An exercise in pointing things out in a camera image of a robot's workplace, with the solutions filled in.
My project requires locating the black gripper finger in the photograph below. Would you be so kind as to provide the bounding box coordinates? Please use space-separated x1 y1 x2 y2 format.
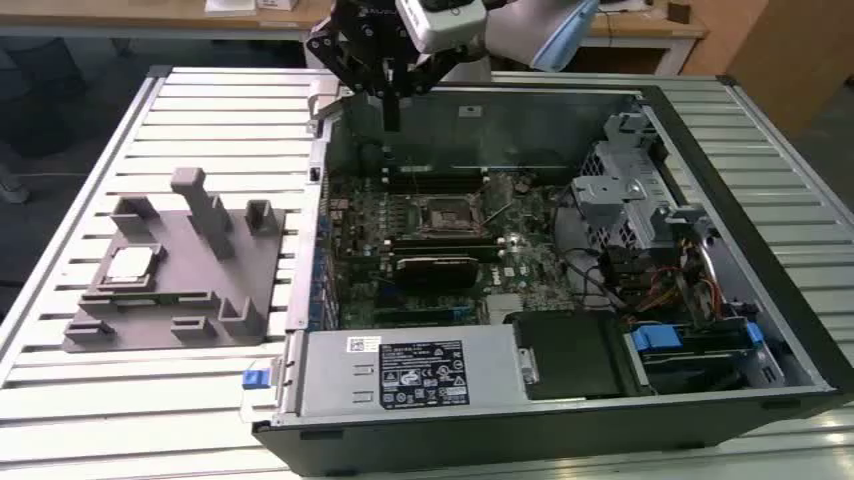
392 44 466 132
305 22 396 132

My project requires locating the black plastic shroud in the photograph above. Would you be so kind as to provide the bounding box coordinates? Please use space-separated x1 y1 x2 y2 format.
510 309 636 401

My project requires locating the metal drive cage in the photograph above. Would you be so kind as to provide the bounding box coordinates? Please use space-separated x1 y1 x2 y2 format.
572 112 671 251

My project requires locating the silver finned heat sink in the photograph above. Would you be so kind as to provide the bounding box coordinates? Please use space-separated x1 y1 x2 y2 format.
486 293 526 321

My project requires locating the wooden cabinet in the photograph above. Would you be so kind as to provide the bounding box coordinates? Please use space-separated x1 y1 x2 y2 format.
685 0 854 137

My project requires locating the green motherboard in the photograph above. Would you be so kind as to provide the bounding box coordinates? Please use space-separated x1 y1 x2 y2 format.
320 167 602 331

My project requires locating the blue disk carrier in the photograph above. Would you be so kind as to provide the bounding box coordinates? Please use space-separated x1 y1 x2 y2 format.
630 324 683 359

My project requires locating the black graphics card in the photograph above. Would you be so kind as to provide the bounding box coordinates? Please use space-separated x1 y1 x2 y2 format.
393 255 481 291

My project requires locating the white paper box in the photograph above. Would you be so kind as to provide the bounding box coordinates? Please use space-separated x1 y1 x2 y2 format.
203 0 260 16

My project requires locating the silver CPU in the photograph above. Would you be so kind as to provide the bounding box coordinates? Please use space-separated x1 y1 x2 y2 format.
106 247 159 281

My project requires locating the coloured wire bundle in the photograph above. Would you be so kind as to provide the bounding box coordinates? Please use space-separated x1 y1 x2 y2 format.
626 238 731 322

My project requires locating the green RAM stick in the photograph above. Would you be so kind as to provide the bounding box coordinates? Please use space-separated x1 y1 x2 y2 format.
111 295 203 306

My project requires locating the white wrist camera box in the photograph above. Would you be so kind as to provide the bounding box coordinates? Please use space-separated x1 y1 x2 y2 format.
396 0 490 54

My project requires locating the grey parts rack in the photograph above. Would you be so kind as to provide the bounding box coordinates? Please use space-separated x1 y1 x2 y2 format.
61 167 290 354

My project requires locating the grey chair base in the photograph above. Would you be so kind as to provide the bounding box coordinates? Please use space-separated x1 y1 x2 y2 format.
0 163 30 205

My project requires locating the dark office chair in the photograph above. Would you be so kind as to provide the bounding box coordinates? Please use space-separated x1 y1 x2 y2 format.
0 37 90 157

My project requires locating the black open PC case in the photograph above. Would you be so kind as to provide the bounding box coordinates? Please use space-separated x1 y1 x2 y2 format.
250 78 854 477

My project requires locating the grey power supply unit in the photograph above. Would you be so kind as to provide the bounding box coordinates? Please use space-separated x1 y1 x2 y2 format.
293 327 529 419

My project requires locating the black RAM slot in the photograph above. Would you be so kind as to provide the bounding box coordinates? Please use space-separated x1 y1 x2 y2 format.
385 173 488 184
385 167 488 177
386 180 489 193

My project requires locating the black wire loop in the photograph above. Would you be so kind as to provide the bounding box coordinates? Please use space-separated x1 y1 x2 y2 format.
558 246 624 302

